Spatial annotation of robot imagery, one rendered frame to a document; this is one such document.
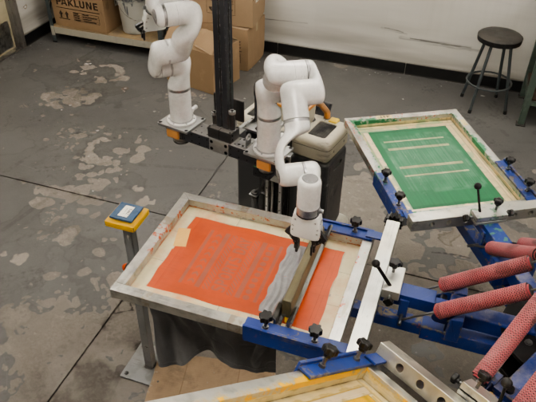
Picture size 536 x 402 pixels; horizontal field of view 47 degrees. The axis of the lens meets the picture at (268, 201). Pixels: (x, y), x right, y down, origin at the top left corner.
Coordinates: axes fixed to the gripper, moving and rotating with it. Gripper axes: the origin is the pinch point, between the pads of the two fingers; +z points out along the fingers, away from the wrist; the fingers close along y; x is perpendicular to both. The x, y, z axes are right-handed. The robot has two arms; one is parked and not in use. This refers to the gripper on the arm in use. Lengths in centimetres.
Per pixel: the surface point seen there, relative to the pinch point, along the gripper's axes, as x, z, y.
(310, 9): -379, 69, 104
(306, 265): 2.3, 5.7, -1.6
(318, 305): 9.4, 16.0, -8.6
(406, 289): 0.0, 7.3, -35.3
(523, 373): 20, 9, -73
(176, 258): 5.0, 16.4, 46.4
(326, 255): -15.7, 16.3, -4.6
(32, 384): 19, 112, 123
